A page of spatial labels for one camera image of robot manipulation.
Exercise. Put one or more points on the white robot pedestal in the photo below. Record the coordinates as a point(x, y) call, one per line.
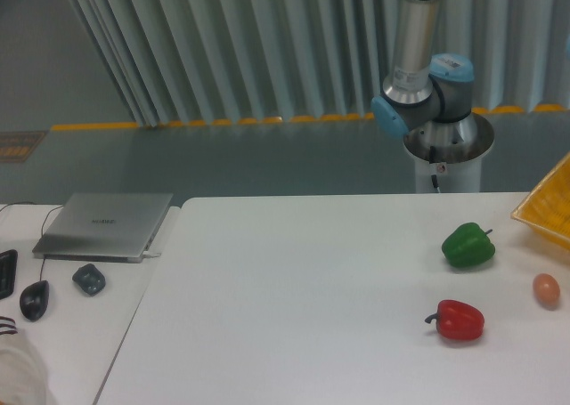
point(448, 157)

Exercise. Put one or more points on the red bell pepper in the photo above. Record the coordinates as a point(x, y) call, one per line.
point(457, 321)

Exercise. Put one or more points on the silver laptop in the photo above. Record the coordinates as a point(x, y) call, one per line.
point(104, 227)

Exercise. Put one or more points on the black keyboard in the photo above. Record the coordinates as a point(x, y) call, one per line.
point(8, 268)

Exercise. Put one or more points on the grey pleated curtain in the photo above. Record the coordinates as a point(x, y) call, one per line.
point(215, 61)

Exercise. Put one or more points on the yellow plastic basket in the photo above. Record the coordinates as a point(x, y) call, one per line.
point(546, 208)

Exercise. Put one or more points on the brown egg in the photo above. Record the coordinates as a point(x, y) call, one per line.
point(546, 290)

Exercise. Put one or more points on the dark grey small device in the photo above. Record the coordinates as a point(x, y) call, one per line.
point(89, 279)

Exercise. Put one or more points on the white laptop plug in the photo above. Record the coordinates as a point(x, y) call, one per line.
point(150, 255)

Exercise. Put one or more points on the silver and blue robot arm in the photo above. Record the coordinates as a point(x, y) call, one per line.
point(420, 86)

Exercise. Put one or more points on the black computer mouse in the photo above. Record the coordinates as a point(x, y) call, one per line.
point(34, 300)

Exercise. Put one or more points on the green bell pepper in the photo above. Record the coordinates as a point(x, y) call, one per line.
point(468, 246)

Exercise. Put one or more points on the white sleeved forearm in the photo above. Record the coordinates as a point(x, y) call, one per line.
point(22, 375)

